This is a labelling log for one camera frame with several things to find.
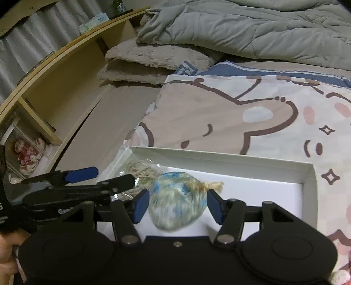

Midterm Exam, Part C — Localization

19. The tissue pack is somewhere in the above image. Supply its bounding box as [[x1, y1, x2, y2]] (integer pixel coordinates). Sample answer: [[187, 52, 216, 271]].
[[79, 14, 109, 35]]

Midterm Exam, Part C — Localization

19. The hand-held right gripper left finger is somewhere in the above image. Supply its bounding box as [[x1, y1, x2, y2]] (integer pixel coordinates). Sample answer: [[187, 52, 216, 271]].
[[63, 189, 151, 246]]

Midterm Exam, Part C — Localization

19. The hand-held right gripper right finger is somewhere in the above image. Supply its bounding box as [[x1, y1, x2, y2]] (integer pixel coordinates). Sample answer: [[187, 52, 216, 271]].
[[206, 189, 299, 246]]

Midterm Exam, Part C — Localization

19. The white cardboard box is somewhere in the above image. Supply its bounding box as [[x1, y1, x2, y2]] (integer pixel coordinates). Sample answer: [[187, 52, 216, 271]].
[[97, 146, 319, 239]]

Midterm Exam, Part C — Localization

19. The grey curtain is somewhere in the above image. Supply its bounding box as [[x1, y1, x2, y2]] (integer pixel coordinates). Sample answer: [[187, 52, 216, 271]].
[[0, 0, 116, 96]]

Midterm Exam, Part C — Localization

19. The grey quilt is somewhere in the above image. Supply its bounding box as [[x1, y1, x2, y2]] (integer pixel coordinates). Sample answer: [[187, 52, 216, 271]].
[[136, 0, 351, 71]]

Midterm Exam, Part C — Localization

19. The cartoon printed blanket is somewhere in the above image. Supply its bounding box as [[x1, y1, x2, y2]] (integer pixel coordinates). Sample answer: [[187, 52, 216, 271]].
[[121, 61, 351, 285]]

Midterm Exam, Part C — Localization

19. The clear bag of cord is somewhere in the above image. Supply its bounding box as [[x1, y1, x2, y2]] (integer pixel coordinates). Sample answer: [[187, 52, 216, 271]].
[[114, 160, 162, 199]]

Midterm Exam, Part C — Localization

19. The blue green embroidered pouch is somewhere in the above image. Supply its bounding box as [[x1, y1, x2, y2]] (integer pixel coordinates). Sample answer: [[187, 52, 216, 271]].
[[148, 172, 225, 232]]

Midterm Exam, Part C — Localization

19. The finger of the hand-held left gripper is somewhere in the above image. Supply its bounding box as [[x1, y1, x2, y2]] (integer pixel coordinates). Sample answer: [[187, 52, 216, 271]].
[[47, 174, 137, 197], [20, 166, 99, 185]]

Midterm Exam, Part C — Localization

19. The person's left hand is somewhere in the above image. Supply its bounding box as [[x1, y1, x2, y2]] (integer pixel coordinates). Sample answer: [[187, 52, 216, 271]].
[[0, 229, 28, 283]]

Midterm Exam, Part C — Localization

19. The beige fluffy blanket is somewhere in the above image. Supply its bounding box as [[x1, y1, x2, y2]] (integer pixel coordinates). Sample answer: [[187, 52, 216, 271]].
[[97, 12, 225, 84]]

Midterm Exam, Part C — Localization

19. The green glass bottle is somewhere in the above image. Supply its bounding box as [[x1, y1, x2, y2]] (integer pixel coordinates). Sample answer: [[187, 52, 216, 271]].
[[112, 0, 127, 14]]

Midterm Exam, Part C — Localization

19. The wooden headboard shelf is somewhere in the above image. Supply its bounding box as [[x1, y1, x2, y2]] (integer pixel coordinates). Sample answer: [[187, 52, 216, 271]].
[[0, 7, 151, 176]]

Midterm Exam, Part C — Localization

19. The brown bed sheet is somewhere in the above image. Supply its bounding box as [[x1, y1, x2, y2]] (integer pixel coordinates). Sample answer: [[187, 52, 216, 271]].
[[51, 82, 165, 181]]

